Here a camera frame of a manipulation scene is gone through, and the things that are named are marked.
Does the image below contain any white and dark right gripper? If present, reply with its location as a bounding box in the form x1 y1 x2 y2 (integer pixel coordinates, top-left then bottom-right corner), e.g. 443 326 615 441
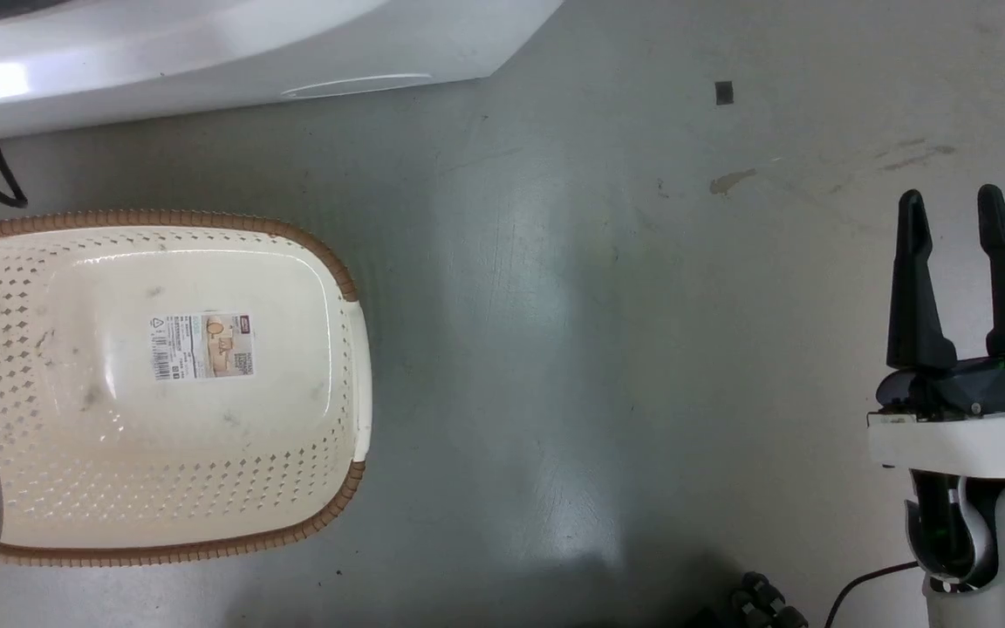
867 184 1005 482

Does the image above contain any white washing machine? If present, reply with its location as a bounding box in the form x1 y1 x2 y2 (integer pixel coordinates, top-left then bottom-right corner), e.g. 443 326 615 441
0 0 564 140

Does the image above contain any cream perforated laundry basket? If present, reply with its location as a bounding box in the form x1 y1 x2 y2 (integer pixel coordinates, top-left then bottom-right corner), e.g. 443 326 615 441
0 209 373 568

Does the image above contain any printed paper label sticker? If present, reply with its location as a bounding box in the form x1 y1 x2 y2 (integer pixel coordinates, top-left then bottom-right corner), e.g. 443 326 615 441
150 313 256 382

